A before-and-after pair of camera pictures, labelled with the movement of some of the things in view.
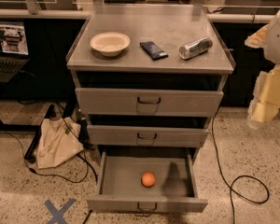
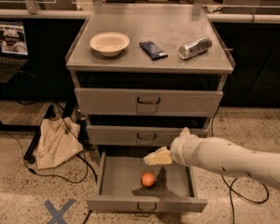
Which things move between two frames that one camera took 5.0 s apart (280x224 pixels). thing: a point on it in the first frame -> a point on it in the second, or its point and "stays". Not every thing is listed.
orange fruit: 147,179 stays
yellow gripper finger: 258,39 -> 159,158
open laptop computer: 9,50 stays
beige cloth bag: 60,139 stays
